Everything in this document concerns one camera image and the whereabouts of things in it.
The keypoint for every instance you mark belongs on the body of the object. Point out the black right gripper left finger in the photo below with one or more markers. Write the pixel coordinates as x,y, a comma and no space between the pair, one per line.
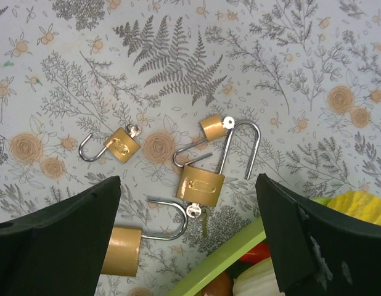
60,249

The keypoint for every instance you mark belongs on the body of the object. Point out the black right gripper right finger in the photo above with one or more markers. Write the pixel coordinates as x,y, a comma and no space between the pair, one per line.
316,250

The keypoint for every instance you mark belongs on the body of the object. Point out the large brass padlock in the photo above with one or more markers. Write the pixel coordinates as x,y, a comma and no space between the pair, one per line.
201,187
122,256

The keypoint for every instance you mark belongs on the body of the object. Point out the red pepper toy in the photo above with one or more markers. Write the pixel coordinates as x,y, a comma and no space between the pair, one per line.
257,254

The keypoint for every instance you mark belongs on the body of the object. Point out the green plastic basket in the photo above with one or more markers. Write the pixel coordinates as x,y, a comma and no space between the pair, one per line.
215,265

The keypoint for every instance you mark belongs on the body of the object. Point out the yellow napa cabbage toy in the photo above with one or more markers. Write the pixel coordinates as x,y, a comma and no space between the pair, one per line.
358,204

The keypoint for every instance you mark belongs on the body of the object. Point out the brown mushroom toy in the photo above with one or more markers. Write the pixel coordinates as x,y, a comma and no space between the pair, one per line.
220,286

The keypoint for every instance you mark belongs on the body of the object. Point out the small brass padlock left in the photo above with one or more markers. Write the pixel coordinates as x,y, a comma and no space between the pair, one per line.
120,144

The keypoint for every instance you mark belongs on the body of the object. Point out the small brass padlock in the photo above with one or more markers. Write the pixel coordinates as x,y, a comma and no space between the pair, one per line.
120,144
214,127

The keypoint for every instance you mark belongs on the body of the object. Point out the small brass padlock right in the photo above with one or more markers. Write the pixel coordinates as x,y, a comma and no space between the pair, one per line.
214,127

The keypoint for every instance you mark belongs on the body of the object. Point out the floral patterned table mat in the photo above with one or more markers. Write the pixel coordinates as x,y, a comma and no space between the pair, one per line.
308,73

